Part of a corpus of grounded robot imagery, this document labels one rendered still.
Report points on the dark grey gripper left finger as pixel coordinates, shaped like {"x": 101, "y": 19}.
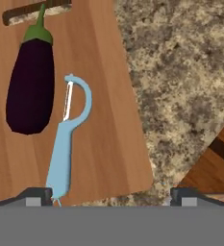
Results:
{"x": 36, "y": 194}

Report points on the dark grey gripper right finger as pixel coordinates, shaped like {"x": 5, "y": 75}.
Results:
{"x": 187, "y": 193}

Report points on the purple eggplant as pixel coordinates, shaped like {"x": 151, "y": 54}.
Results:
{"x": 30, "y": 86}

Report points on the wooden cutting board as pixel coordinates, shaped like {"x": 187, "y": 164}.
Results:
{"x": 107, "y": 96}

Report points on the light blue peeler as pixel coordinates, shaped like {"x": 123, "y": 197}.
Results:
{"x": 62, "y": 150}

